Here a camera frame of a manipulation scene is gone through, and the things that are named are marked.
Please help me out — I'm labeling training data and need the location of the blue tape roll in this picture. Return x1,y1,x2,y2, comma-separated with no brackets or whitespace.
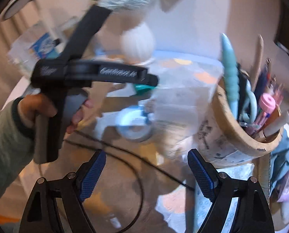
115,105,153,142

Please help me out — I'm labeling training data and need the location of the teal drawstring pouch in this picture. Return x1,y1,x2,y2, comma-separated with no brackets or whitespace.
270,129,289,194

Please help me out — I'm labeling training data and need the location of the grey-green sleeve forearm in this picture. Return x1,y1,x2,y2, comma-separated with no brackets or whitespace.
0,97,35,198

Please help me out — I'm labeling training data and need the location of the person's left hand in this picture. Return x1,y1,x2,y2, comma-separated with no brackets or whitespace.
18,94,84,134

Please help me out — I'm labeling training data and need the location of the wooden pen holder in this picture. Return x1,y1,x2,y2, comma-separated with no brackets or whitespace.
193,79,284,168

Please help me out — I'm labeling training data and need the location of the patterned table mat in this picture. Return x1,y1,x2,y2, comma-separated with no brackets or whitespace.
0,50,225,233

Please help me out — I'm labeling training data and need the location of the teal paper object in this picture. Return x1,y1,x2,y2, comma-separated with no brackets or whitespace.
133,84,155,96

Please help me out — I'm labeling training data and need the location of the white ribbed vase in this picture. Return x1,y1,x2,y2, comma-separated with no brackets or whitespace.
120,22,155,66

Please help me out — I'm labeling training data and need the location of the clear plastic bag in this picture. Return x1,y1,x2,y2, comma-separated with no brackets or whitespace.
144,58,224,158

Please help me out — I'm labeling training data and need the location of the pink pen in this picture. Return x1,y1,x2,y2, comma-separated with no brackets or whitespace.
255,93,276,129

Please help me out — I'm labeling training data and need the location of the teal ribbed pen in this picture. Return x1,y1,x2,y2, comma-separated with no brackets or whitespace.
220,33,240,119

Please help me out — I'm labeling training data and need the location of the black cable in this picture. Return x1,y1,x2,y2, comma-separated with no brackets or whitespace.
62,130,196,233

